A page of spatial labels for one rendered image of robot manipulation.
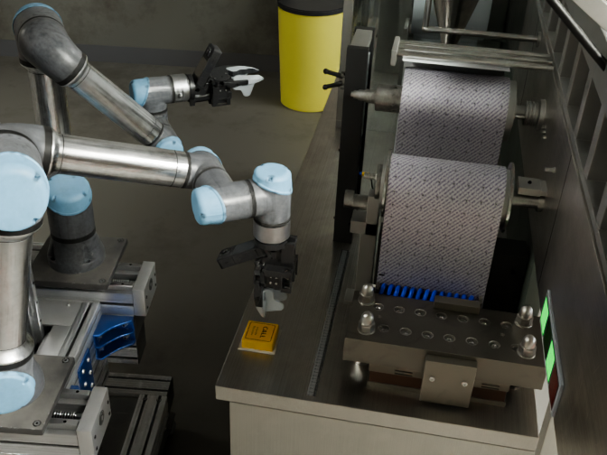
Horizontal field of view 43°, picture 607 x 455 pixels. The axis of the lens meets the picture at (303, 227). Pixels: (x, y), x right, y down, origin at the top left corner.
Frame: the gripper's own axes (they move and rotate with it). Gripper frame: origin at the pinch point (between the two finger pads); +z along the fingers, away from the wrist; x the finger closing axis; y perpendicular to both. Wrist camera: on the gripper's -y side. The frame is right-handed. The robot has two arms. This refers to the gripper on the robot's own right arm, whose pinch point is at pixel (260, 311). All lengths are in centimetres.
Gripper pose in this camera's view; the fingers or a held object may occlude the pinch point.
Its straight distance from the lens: 170.5
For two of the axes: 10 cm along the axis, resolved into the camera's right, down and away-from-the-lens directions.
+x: 1.8, -5.3, 8.3
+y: 9.8, 1.3, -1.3
